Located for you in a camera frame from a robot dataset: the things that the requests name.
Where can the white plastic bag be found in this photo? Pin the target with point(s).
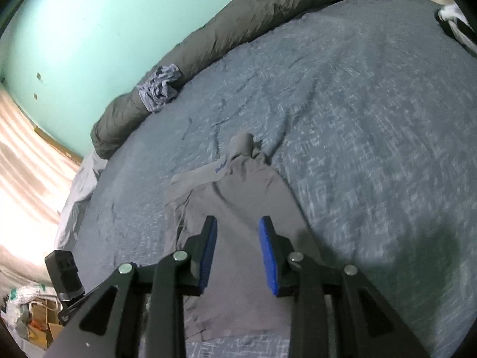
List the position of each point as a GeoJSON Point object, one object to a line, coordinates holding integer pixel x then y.
{"type": "Point", "coordinates": [20, 300]}

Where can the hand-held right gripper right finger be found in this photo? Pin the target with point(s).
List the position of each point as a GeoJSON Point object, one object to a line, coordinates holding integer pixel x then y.
{"type": "Point", "coordinates": [268, 257]}

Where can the wooden window frame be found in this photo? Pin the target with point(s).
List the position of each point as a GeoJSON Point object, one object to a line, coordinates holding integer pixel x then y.
{"type": "Point", "coordinates": [57, 145]}

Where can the black and white garment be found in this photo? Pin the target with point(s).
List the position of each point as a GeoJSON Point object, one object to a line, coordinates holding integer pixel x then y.
{"type": "Point", "coordinates": [454, 22]}

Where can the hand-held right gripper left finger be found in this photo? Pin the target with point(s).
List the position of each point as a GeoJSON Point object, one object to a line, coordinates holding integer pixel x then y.
{"type": "Point", "coordinates": [208, 255]}

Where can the grey shirt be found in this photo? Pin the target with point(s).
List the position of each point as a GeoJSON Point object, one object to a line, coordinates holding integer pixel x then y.
{"type": "Point", "coordinates": [246, 201]}

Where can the crumpled blue-grey cloth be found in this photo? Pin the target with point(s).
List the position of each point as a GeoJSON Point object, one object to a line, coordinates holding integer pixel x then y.
{"type": "Point", "coordinates": [158, 87]}

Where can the light striped curtain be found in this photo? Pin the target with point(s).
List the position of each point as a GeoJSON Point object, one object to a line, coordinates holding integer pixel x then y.
{"type": "Point", "coordinates": [29, 156]}

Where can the white bed sheet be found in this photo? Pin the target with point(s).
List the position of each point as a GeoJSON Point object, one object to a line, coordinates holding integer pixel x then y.
{"type": "Point", "coordinates": [76, 201]}

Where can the blue patterned blanket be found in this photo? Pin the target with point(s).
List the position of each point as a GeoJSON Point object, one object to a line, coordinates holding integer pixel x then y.
{"type": "Point", "coordinates": [372, 119]}

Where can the dark olive rolled duvet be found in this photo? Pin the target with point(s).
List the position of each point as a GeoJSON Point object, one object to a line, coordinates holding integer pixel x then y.
{"type": "Point", "coordinates": [261, 7]}

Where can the cardboard box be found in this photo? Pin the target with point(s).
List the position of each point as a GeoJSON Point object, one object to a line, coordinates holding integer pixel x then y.
{"type": "Point", "coordinates": [43, 322]}

